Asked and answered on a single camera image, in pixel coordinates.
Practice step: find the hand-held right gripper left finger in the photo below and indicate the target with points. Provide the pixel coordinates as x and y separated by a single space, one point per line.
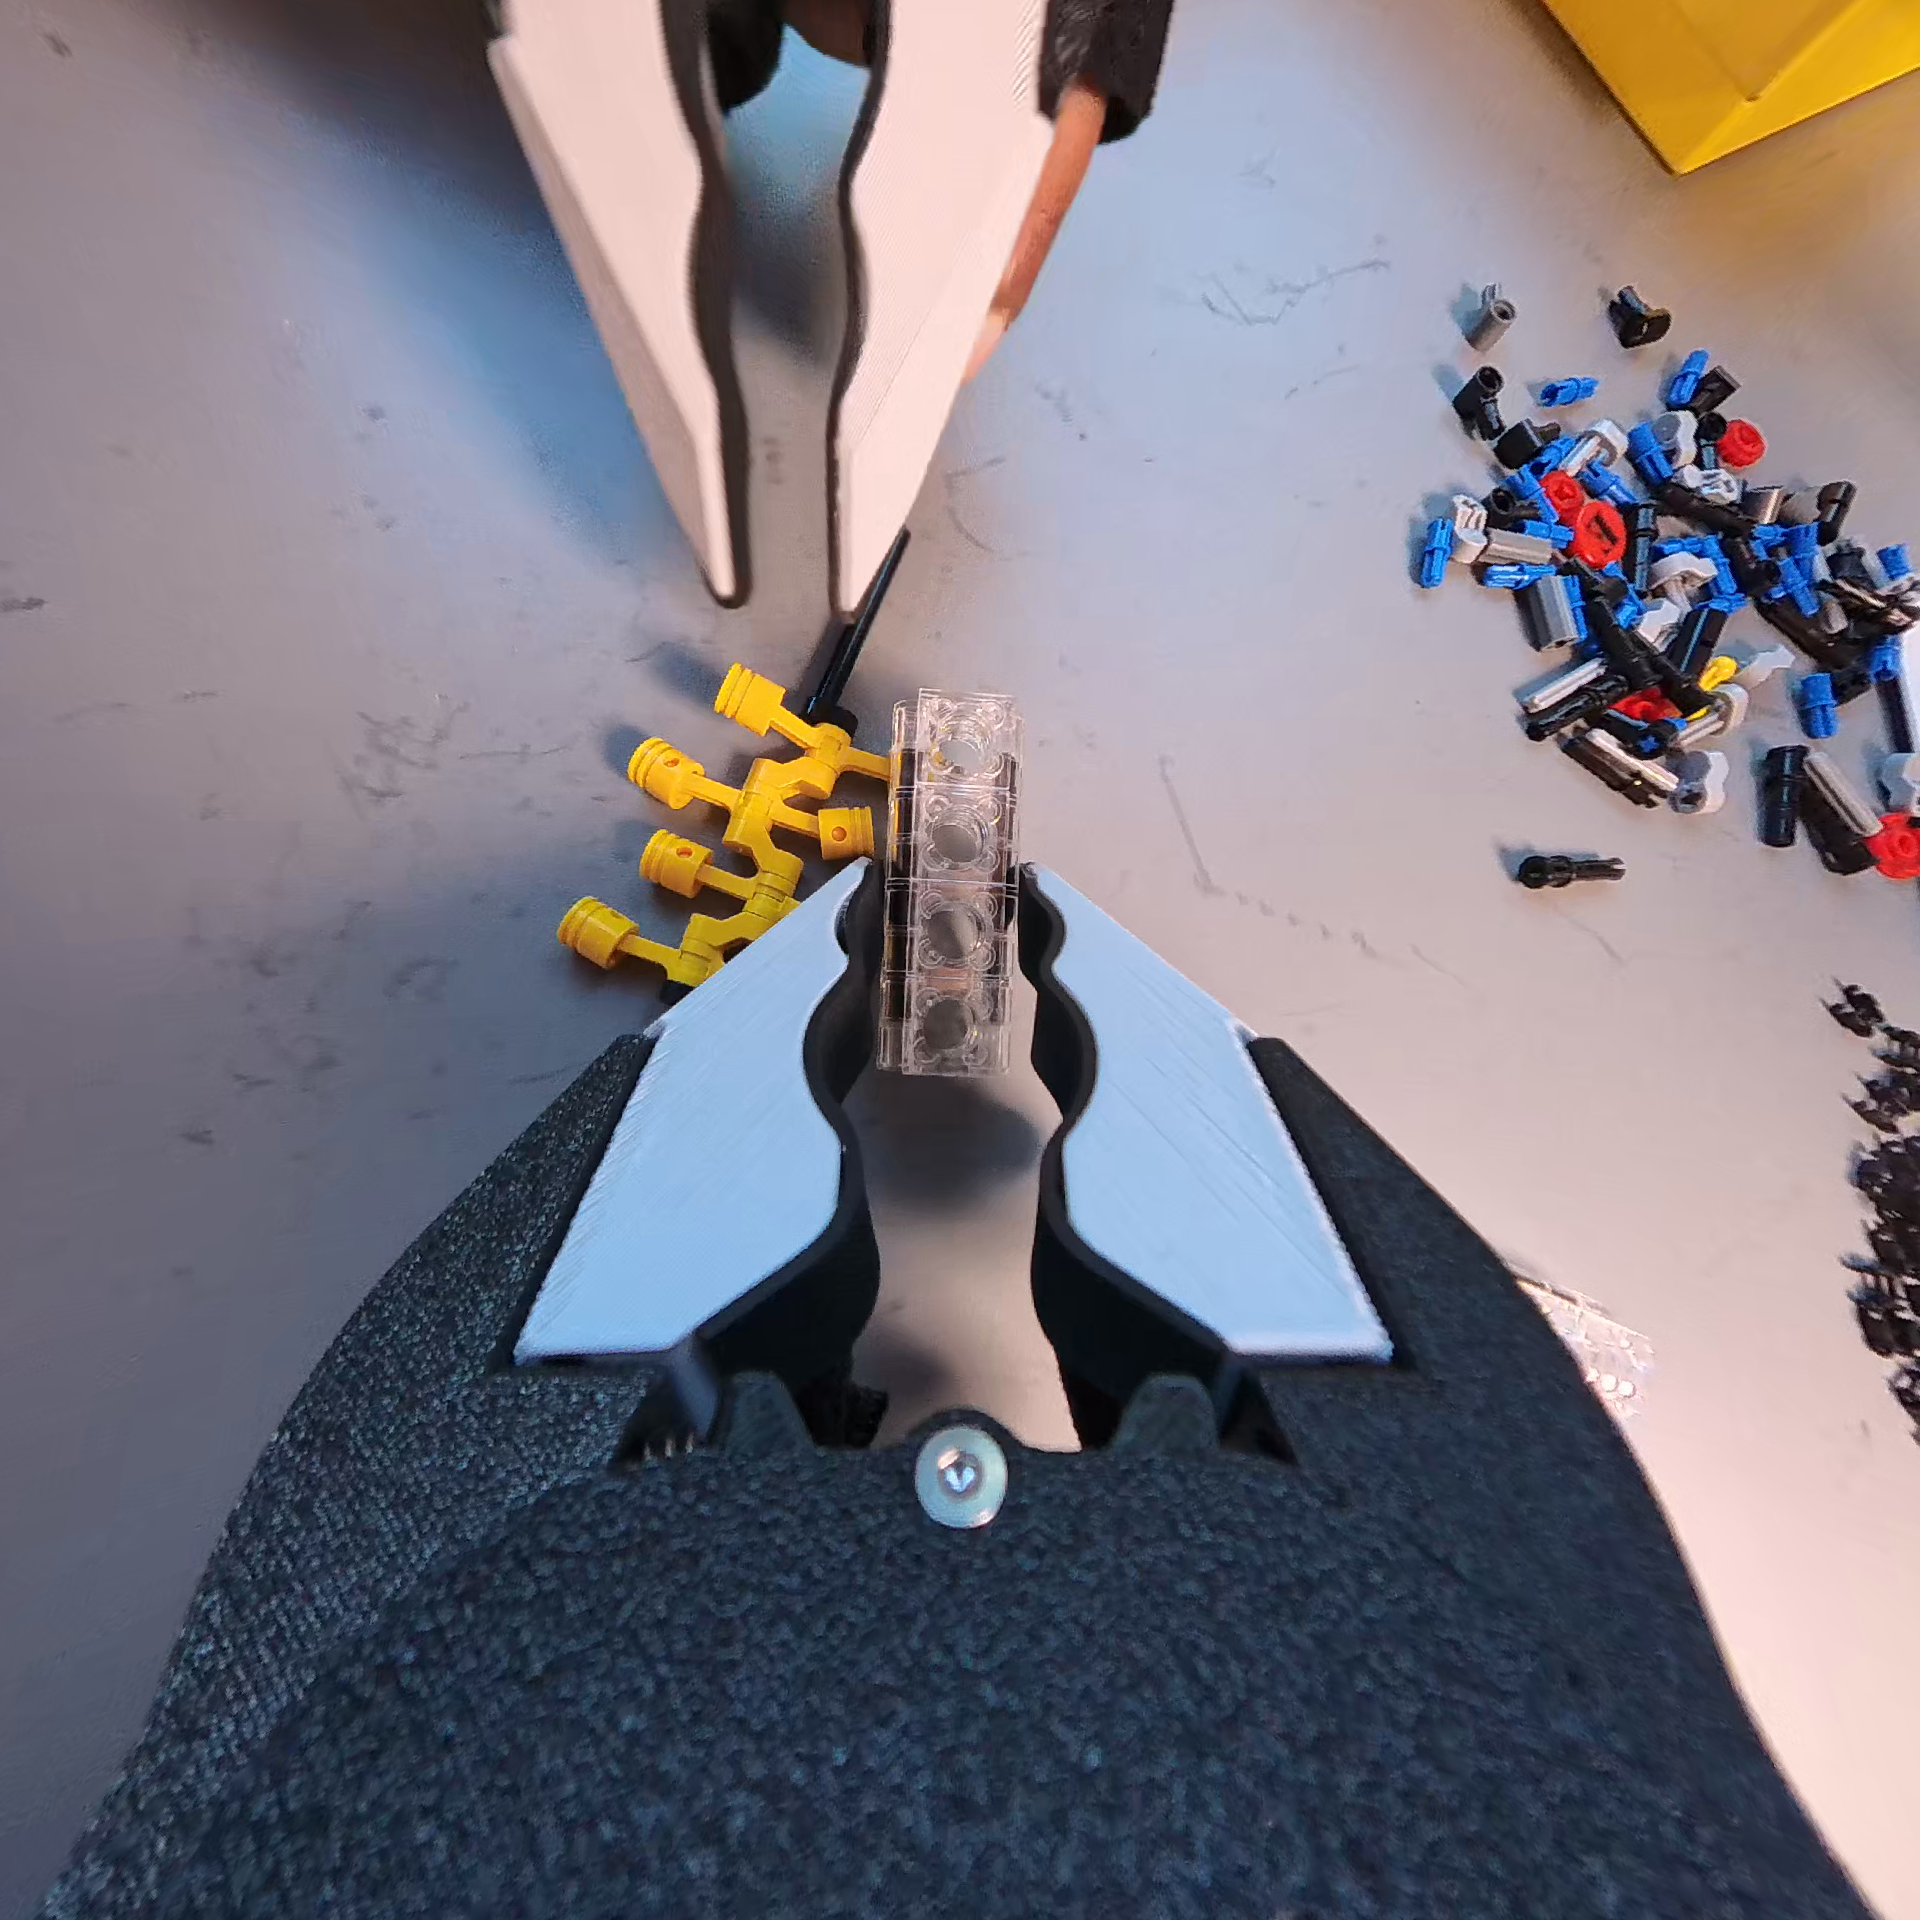
704 1184

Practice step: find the pile of mixed coloured connectors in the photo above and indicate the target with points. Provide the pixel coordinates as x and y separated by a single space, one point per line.
1652 599

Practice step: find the yellow storage bin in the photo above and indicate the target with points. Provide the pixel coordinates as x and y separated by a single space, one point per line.
1724 59

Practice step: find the grey angled connector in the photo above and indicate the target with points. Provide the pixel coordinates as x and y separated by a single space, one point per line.
1490 315

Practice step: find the clear plastic engine block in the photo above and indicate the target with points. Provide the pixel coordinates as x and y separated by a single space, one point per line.
953 902
1606 1350

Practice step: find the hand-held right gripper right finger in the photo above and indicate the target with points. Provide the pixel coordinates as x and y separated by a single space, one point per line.
1200 1184

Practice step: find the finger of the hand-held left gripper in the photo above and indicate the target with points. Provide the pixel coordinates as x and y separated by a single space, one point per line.
600 195
945 224

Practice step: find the black angled connector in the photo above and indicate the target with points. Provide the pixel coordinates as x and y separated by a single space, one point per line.
1638 318

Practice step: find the pile of small black pins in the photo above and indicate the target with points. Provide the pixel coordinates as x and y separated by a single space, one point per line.
1892 1200

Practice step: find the black axle connector pin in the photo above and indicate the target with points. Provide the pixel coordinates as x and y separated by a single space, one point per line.
1559 869

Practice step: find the person's left hand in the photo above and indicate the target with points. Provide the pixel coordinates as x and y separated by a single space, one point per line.
1072 182

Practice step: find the yellow piston crankshaft assembly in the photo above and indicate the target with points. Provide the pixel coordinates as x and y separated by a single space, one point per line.
764 795

